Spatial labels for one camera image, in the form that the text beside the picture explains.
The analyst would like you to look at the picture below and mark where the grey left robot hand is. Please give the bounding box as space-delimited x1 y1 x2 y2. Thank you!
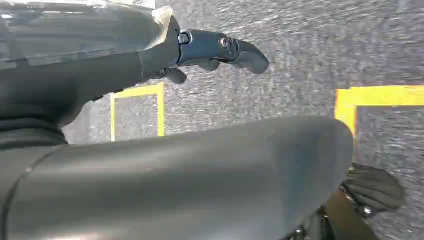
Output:
0 0 354 240

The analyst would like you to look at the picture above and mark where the yellow floor tape rectangle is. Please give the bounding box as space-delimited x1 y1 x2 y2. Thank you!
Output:
333 85 424 137
109 82 166 143

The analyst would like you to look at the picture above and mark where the black robot leg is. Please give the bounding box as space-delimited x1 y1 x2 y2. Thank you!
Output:
286 190 380 240

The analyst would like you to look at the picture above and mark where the black robot foot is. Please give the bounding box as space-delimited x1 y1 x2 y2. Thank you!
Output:
341 162 407 218

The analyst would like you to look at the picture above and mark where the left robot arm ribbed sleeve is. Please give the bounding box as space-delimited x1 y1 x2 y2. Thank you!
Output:
0 116 69 151

